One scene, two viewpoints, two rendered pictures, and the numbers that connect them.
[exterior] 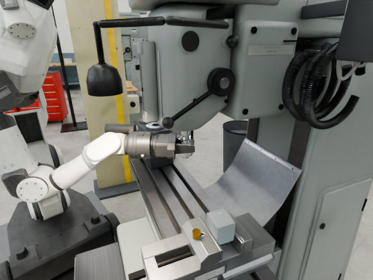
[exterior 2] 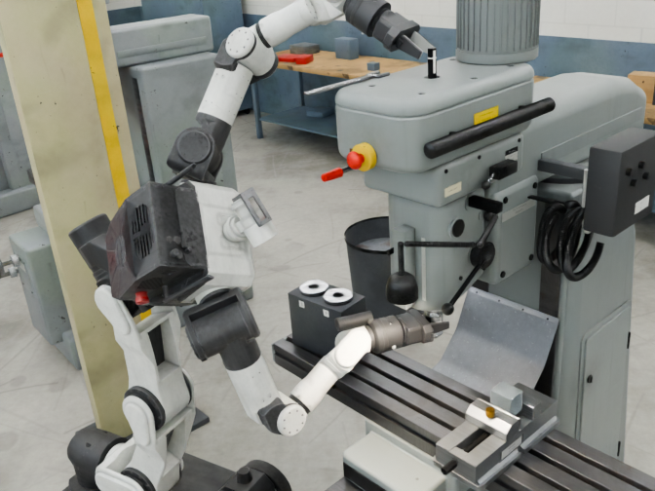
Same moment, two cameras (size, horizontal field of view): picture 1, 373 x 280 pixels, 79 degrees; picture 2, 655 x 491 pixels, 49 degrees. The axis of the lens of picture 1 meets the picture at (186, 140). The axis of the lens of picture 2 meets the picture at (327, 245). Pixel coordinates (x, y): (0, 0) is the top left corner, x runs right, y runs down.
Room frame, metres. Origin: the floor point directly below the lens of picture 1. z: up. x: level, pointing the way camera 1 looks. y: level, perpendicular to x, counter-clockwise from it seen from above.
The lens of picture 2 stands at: (-0.82, 0.77, 2.25)
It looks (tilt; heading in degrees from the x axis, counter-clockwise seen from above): 25 degrees down; 342
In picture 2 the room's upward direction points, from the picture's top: 4 degrees counter-clockwise
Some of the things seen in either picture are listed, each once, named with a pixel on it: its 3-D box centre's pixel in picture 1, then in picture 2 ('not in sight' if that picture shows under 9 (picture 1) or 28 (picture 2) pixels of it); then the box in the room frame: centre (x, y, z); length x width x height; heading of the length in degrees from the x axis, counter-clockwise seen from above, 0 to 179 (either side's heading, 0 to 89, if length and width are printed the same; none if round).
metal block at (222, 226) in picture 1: (220, 226); (506, 399); (0.46, -0.09, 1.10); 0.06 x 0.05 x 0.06; 22
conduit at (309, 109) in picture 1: (310, 83); (559, 236); (0.60, -0.32, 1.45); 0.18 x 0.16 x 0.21; 113
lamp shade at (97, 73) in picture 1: (104, 78); (402, 284); (0.49, 0.17, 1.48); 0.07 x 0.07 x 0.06
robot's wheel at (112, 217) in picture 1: (113, 229); (264, 487); (1.06, 0.45, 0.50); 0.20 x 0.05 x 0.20; 40
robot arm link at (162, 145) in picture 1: (157, 145); (403, 330); (0.67, 0.09, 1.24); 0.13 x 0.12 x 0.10; 0
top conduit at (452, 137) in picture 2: not in sight; (492, 125); (0.55, -0.09, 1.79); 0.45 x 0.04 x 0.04; 113
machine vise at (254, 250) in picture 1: (208, 246); (498, 425); (0.45, -0.06, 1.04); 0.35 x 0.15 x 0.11; 112
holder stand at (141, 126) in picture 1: (152, 140); (327, 319); (1.07, 0.17, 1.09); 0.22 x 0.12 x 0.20; 30
